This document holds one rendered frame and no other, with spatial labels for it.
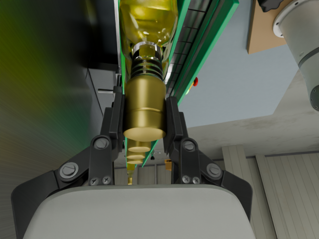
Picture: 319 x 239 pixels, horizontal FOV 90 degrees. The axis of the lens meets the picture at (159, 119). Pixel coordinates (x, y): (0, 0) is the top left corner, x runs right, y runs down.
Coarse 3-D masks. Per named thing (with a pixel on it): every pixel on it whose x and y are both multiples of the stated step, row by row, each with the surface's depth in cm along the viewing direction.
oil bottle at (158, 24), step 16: (128, 0) 14; (144, 0) 15; (160, 0) 15; (176, 0) 16; (128, 16) 14; (144, 16) 14; (160, 16) 14; (176, 16) 15; (128, 32) 14; (144, 32) 14; (160, 32) 14; (128, 48) 16
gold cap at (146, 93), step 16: (144, 80) 12; (160, 80) 13; (128, 96) 12; (144, 96) 12; (160, 96) 12; (128, 112) 12; (144, 112) 11; (160, 112) 12; (128, 128) 11; (144, 128) 11; (160, 128) 11
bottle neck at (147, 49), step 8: (136, 48) 15; (144, 48) 14; (152, 48) 14; (160, 48) 15; (136, 56) 14; (144, 56) 14; (152, 56) 14; (160, 56) 15; (136, 64) 14; (144, 64) 13; (152, 64) 14; (160, 64) 14; (136, 72) 13; (144, 72) 13; (152, 72) 13; (160, 72) 14
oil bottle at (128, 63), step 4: (128, 60) 19; (168, 60) 20; (128, 64) 19; (164, 64) 20; (168, 64) 20; (128, 68) 19; (164, 68) 20; (168, 68) 21; (128, 72) 20; (164, 72) 20; (128, 76) 20; (164, 76) 20; (128, 80) 21; (164, 80) 21
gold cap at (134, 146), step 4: (132, 140) 22; (128, 144) 23; (132, 144) 22; (136, 144) 22; (140, 144) 22; (144, 144) 22; (148, 144) 23; (128, 148) 23; (132, 148) 23; (136, 148) 23; (140, 148) 23; (144, 148) 23; (148, 148) 23
